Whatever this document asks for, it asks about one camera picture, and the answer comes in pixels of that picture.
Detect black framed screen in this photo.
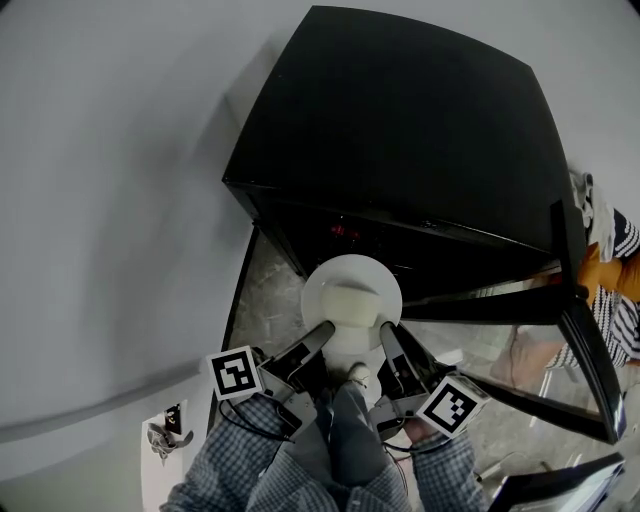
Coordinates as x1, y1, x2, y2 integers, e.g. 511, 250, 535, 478
488, 452, 627, 512

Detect black glass-door fridge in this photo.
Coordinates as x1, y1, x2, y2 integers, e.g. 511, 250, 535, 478
221, 4, 627, 446

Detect person's right forearm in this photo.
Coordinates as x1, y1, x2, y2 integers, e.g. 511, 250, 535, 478
399, 418, 492, 512

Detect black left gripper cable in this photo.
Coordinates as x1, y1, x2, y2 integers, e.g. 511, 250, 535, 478
218, 398, 297, 443

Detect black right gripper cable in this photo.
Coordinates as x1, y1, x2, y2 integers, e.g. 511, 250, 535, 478
383, 439, 417, 506

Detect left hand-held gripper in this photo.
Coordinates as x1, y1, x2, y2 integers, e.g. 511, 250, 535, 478
206, 320, 338, 442

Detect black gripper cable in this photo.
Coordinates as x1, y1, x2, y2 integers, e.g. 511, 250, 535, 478
383, 439, 417, 506
218, 398, 297, 443

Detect orange cloth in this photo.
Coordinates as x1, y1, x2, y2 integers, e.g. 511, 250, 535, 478
577, 242, 640, 306

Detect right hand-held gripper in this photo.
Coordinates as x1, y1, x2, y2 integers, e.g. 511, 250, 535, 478
368, 321, 492, 442

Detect person's white shoe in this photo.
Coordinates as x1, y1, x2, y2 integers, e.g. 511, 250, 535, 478
346, 362, 372, 390

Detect white plate of food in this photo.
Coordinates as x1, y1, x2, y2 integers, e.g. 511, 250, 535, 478
300, 253, 404, 354

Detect grey strap bundle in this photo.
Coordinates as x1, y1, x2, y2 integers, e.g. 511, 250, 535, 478
144, 422, 195, 469

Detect person's grey trouser legs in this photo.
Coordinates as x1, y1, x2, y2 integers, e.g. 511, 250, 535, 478
282, 382, 404, 512

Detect person's left forearm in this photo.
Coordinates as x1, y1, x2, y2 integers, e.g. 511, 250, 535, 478
166, 393, 321, 512

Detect black white striped cloth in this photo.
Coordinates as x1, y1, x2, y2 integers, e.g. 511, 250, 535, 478
544, 208, 640, 370

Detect grey white crumpled cloth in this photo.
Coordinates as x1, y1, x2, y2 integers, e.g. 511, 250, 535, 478
569, 171, 617, 264

